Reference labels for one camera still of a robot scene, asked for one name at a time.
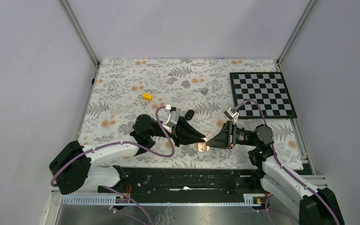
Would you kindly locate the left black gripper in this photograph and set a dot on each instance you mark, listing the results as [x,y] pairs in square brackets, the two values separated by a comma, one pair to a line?
[183,133]

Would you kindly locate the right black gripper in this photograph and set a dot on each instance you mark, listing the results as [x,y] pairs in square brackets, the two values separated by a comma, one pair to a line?
[226,138]

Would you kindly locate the pink earbud charging case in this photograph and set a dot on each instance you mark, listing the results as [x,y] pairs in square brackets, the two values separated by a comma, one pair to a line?
[203,147]

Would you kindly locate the black earbud charging case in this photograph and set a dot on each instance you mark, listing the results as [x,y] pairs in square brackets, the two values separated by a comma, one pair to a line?
[189,115]

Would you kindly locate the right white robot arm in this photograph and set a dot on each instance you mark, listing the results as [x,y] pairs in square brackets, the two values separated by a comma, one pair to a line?
[311,204]

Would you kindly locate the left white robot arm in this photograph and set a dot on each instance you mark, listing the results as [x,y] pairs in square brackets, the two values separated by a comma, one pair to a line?
[78,166]

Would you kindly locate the floral table mat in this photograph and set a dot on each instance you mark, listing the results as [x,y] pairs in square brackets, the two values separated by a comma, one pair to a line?
[117,101]

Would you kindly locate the small grey block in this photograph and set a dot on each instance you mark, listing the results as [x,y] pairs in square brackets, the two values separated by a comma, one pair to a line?
[204,91]

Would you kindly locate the yellow block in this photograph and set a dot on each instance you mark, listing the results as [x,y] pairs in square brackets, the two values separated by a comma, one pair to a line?
[147,97]

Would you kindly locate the black white checkerboard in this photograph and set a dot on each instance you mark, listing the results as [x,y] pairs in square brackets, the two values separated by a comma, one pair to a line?
[268,91]

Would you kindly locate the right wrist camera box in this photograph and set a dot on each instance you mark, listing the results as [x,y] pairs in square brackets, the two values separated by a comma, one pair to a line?
[232,114]

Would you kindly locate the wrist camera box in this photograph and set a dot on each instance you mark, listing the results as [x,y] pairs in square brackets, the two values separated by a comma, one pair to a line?
[232,114]
[173,116]

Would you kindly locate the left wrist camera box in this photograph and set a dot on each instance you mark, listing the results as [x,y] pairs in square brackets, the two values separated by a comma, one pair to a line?
[173,116]

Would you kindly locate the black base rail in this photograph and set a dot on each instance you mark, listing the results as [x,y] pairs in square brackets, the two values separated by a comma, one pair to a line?
[181,185]

